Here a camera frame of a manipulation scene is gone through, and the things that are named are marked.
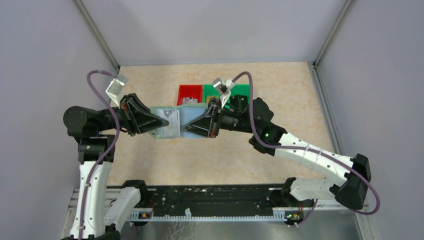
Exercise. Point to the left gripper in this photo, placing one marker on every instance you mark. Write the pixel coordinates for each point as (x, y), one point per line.
(136, 121)

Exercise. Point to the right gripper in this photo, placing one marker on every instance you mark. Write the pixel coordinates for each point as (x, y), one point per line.
(203, 126)

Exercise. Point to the sage green card holder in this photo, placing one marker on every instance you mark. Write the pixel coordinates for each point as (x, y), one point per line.
(188, 112)

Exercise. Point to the white patterned credit card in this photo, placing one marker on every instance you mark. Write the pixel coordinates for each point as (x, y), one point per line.
(173, 129)

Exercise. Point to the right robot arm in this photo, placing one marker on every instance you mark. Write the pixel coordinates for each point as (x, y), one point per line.
(345, 179)

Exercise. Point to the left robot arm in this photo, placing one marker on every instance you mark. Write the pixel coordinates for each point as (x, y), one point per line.
(96, 133)

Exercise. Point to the white VIP cards in bin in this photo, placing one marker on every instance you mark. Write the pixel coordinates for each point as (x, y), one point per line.
(189, 100)

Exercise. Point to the middle green plastic bin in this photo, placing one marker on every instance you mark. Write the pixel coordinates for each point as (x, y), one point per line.
(208, 90)

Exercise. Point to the green plastic bin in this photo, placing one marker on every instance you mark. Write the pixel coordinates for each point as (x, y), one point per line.
(239, 93)
(208, 90)

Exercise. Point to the red plastic bin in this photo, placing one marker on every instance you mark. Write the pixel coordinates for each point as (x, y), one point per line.
(190, 90)

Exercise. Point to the right green plastic bin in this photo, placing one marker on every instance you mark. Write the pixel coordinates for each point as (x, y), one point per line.
(239, 93)

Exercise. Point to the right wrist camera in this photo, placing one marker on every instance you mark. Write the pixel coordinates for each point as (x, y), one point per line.
(224, 89)

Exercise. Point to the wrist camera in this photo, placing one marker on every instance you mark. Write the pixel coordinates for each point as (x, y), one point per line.
(224, 89)
(115, 87)

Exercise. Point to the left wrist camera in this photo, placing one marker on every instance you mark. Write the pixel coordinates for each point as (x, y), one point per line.
(115, 87)

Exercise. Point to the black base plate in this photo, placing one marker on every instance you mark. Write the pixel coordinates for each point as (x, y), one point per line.
(233, 201)

